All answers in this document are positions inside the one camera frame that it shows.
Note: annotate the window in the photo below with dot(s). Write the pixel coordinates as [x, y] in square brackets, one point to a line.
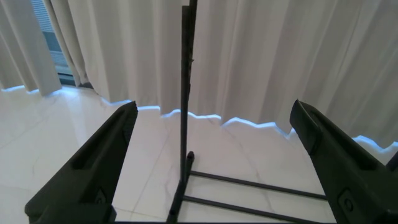
[49, 40]

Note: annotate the white curtain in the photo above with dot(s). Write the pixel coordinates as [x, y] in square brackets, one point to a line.
[21, 46]
[264, 56]

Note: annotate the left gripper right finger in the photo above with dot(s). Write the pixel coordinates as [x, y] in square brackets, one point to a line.
[367, 193]

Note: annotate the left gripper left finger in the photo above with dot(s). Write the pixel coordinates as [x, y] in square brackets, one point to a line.
[62, 202]

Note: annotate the black clothes rack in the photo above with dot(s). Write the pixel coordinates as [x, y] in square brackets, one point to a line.
[185, 93]

